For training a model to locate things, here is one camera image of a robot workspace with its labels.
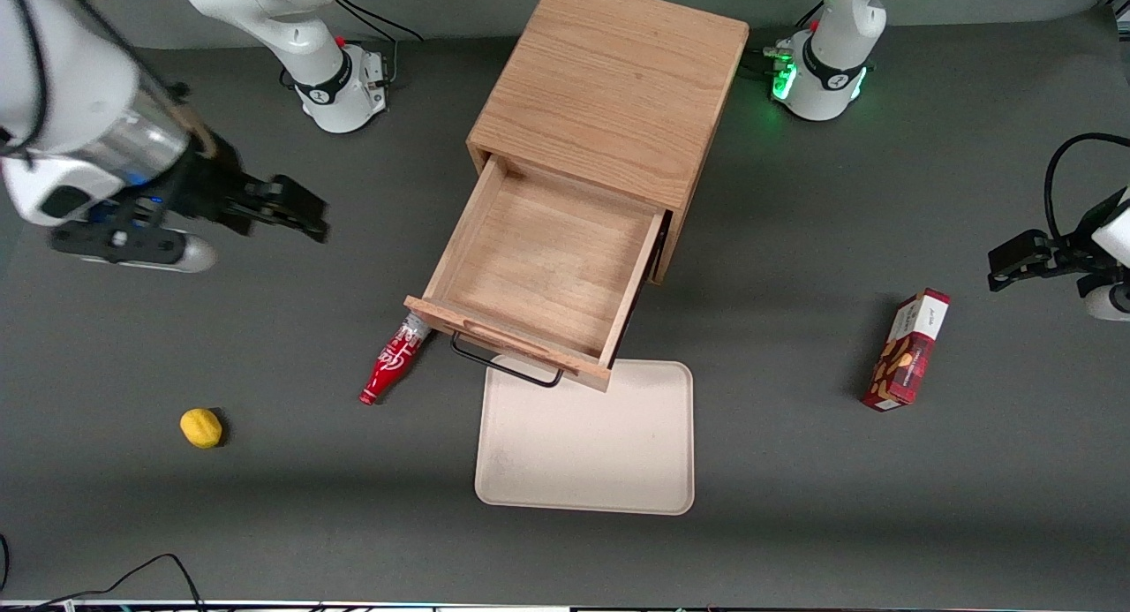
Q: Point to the white rectangular tray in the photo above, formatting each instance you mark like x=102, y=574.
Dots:
x=583, y=444

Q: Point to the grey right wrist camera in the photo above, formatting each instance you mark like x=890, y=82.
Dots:
x=168, y=252

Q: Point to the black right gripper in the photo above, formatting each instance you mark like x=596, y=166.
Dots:
x=204, y=186

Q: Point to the wooden drawer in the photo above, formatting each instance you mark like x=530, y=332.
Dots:
x=547, y=259

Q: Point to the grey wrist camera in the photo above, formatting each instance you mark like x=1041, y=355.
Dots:
x=1108, y=303
x=168, y=252

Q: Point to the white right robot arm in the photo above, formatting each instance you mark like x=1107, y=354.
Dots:
x=79, y=82

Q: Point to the wooden drawer cabinet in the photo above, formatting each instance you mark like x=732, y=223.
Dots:
x=609, y=73

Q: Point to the red cola bottle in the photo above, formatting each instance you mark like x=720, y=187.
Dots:
x=393, y=365

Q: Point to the yellow lemon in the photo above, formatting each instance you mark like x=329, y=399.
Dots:
x=201, y=428

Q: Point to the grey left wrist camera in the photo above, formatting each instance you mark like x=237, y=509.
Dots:
x=1108, y=303

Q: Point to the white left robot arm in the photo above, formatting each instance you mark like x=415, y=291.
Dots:
x=830, y=64

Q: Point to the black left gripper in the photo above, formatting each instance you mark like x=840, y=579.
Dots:
x=1078, y=238

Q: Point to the red plaid cookie box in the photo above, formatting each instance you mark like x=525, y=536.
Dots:
x=905, y=356

